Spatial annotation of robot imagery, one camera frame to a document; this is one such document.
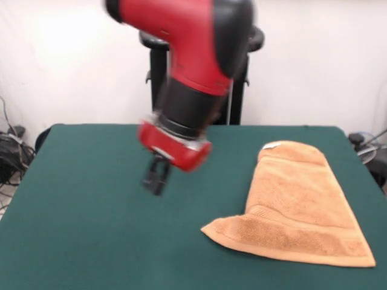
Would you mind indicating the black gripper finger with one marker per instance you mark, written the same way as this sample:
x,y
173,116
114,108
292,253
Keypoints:
x,y
150,176
162,178

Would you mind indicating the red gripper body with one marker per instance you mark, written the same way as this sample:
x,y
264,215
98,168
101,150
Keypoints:
x,y
172,148

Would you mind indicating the tan terry towel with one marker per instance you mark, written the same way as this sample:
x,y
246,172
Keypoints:
x,y
296,205

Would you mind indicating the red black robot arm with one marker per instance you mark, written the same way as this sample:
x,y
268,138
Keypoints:
x,y
187,36

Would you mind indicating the dark green table cloth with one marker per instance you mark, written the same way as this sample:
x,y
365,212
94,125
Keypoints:
x,y
75,211

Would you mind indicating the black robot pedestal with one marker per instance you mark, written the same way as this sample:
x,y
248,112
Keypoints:
x,y
155,90

